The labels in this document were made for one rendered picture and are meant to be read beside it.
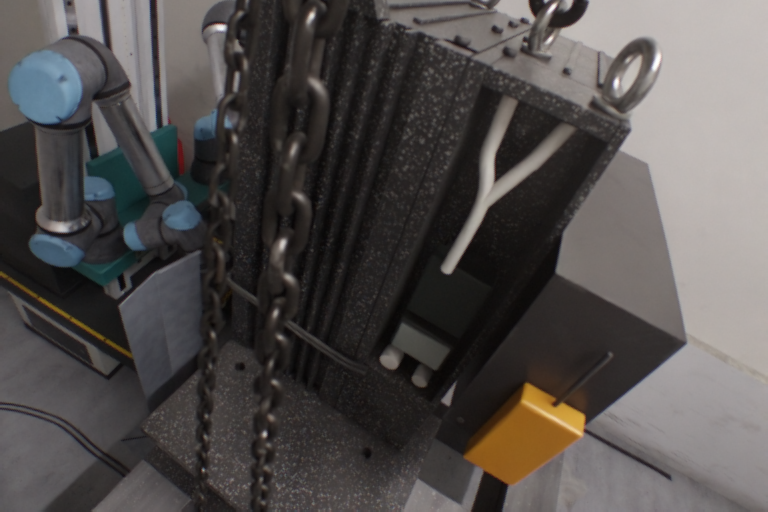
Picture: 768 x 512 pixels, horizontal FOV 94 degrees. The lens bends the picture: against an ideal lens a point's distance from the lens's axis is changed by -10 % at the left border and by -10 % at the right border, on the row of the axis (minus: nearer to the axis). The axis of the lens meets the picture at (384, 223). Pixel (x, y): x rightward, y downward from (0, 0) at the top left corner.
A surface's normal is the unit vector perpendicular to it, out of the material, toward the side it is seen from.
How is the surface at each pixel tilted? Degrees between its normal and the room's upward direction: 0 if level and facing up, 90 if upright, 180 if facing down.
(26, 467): 0
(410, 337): 90
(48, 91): 82
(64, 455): 0
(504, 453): 90
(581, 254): 0
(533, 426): 90
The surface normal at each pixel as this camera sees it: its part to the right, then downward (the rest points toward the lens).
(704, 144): -0.44, 0.47
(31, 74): 0.12, 0.55
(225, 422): 0.26, -0.75
